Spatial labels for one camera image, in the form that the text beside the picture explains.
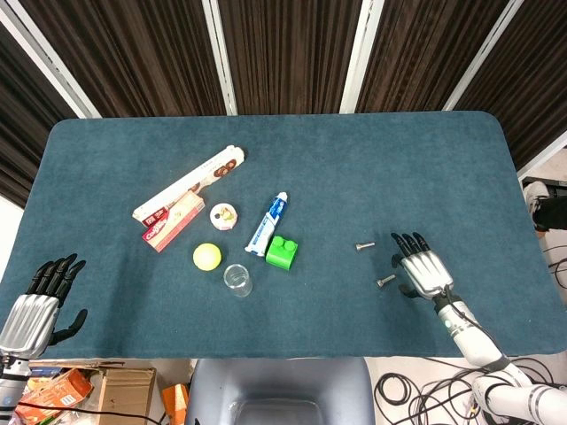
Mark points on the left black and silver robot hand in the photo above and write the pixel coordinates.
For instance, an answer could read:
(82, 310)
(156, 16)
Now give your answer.
(31, 314)

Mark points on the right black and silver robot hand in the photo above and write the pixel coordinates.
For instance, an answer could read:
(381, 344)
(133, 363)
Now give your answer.
(425, 270)

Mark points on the metal bolt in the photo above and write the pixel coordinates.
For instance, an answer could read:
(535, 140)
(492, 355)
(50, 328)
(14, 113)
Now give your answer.
(365, 246)
(386, 280)

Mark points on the grey-blue robot base seat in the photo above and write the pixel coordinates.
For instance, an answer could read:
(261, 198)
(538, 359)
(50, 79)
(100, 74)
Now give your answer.
(279, 389)

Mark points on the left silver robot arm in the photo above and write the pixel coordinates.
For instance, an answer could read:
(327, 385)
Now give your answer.
(11, 389)

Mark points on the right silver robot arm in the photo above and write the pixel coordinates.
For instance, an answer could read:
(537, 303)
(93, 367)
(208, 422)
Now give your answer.
(474, 341)

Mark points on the orange snack package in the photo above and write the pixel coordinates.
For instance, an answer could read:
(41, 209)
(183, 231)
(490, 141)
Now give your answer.
(53, 394)

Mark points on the brown cardboard box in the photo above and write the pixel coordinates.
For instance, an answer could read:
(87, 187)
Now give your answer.
(126, 391)

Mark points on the white object by equipment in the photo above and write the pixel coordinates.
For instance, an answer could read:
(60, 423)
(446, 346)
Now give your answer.
(533, 192)

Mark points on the black equipment on floor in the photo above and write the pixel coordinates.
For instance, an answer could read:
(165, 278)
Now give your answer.
(553, 210)

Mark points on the green toy building block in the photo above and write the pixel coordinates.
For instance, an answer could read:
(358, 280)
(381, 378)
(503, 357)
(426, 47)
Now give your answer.
(281, 254)

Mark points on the teal table cloth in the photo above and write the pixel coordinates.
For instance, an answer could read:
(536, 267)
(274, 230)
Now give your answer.
(310, 177)

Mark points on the blue and white toothpaste tube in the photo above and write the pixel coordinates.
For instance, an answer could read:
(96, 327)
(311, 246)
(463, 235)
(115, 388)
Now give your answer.
(266, 226)

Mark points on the small orange packet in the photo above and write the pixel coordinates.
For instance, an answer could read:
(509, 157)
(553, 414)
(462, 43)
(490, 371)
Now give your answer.
(176, 398)

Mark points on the red Colgate toothpaste box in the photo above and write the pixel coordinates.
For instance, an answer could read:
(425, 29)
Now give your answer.
(173, 223)

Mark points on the yellow ball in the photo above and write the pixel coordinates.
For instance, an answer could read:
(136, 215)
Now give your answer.
(207, 257)

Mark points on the clear plastic jar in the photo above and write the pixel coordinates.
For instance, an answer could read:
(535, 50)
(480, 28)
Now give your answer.
(238, 280)

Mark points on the dark brown screen panel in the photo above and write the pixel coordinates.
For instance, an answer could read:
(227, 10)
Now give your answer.
(288, 53)
(133, 53)
(531, 66)
(17, 110)
(421, 53)

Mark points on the long white baking paper box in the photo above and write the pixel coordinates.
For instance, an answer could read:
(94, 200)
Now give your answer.
(190, 183)

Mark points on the small pink toy cake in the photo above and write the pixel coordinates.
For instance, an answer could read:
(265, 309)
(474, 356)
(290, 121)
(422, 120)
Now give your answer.
(224, 216)

